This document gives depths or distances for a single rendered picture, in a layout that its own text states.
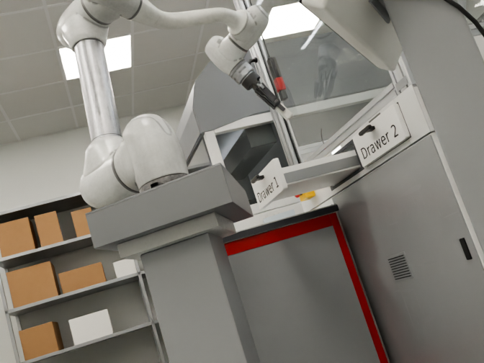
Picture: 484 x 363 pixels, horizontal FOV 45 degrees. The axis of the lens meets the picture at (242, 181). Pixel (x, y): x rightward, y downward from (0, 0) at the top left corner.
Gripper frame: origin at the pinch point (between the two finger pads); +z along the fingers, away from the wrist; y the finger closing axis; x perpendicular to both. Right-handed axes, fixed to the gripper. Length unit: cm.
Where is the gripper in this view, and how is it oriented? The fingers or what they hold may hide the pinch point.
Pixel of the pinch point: (284, 111)
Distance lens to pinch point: 237.1
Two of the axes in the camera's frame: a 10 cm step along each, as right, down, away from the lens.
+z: 7.2, 6.9, -0.7
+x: 6.9, -7.1, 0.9
